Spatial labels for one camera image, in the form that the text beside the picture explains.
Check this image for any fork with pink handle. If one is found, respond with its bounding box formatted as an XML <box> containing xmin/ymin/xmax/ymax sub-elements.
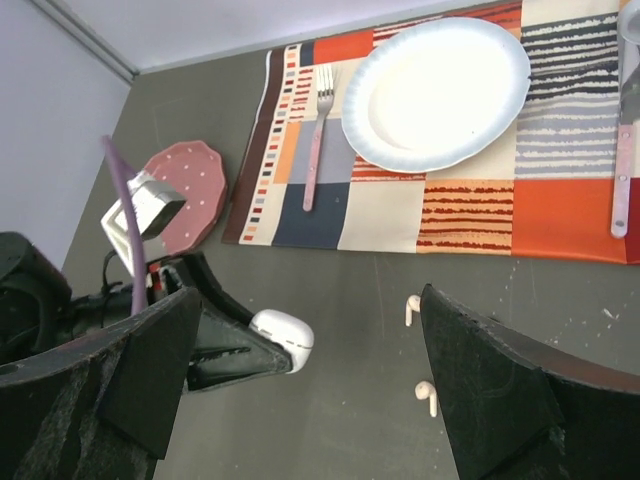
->
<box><xmin>302</xmin><ymin>64</ymin><xmax>334</xmax><ymax>212</ymax></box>

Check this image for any knife with pink handle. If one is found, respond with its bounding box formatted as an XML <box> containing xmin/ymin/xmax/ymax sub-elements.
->
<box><xmin>610</xmin><ymin>67</ymin><xmax>639</xmax><ymax>239</ymax></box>

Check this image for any colourful patchwork placemat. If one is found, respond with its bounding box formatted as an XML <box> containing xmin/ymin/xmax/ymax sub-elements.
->
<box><xmin>222</xmin><ymin>1</ymin><xmax>639</xmax><ymax>265</ymax></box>

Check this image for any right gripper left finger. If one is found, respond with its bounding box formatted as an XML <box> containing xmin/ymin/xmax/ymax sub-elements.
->
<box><xmin>1</xmin><ymin>288</ymin><xmax>201</xmax><ymax>479</ymax></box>

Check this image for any white plate blue rim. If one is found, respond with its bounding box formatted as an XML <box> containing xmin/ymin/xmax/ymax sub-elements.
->
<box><xmin>341</xmin><ymin>17</ymin><xmax>531</xmax><ymax>173</ymax></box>

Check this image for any light blue mug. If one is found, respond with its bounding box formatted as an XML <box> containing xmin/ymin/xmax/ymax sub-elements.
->
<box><xmin>617</xmin><ymin>0</ymin><xmax>639</xmax><ymax>87</ymax></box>

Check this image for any pink earbud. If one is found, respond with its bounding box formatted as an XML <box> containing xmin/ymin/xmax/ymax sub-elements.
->
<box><xmin>414</xmin><ymin>381</ymin><xmax>438</xmax><ymax>418</ymax></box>
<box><xmin>405</xmin><ymin>295</ymin><xmax>421</xmax><ymax>327</ymax></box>

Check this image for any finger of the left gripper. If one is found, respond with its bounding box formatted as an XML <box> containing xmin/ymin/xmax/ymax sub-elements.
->
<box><xmin>185</xmin><ymin>332</ymin><xmax>293</xmax><ymax>393</ymax></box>
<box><xmin>174</xmin><ymin>252</ymin><xmax>253</xmax><ymax>327</ymax></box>

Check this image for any pink earbud lower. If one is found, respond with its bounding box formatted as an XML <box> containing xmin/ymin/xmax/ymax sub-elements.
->
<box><xmin>414</xmin><ymin>381</ymin><xmax>438</xmax><ymax>418</ymax></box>

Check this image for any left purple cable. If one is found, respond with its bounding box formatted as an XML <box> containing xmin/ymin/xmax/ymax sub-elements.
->
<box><xmin>101</xmin><ymin>134</ymin><xmax>149</xmax><ymax>315</ymax></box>

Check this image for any pink earbud upper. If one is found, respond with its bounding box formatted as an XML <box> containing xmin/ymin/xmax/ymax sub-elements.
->
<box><xmin>405</xmin><ymin>295</ymin><xmax>421</xmax><ymax>327</ymax></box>

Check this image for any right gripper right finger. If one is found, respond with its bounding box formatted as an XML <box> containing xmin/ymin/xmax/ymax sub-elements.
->
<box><xmin>420</xmin><ymin>285</ymin><xmax>639</xmax><ymax>479</ymax></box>

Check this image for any white earbud charging case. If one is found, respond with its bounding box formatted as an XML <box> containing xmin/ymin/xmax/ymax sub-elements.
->
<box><xmin>249</xmin><ymin>309</ymin><xmax>315</xmax><ymax>374</ymax></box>

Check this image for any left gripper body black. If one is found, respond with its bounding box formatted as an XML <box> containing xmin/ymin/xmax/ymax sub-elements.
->
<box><xmin>104</xmin><ymin>252</ymin><xmax>220</xmax><ymax>320</ymax></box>

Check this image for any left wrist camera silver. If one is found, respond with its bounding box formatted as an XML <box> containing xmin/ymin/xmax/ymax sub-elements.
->
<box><xmin>101</xmin><ymin>171</ymin><xmax>186</xmax><ymax>273</ymax></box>

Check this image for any pink dotted plate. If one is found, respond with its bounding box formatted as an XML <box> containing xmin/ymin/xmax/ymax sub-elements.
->
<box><xmin>145</xmin><ymin>140</ymin><xmax>228</xmax><ymax>255</ymax></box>

